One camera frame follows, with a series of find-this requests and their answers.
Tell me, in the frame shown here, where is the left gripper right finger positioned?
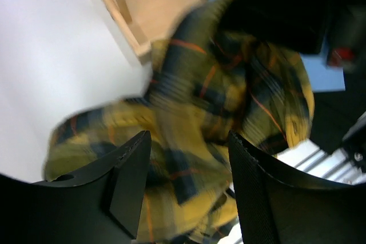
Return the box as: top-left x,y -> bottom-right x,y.
228,132 -> 365,243

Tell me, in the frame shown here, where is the yellow black plaid shirt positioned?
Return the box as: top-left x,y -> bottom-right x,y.
43,0 -> 315,243

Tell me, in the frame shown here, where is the black garment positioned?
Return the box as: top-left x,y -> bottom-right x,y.
310,90 -> 365,154

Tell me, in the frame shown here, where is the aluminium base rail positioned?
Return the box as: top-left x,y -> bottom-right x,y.
277,140 -> 365,185

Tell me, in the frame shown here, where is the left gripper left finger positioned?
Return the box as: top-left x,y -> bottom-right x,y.
1,131 -> 151,243

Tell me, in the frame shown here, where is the wooden clothes rack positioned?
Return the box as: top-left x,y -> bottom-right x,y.
101,0 -> 207,64

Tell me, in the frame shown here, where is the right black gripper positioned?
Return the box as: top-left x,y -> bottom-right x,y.
220,0 -> 365,70

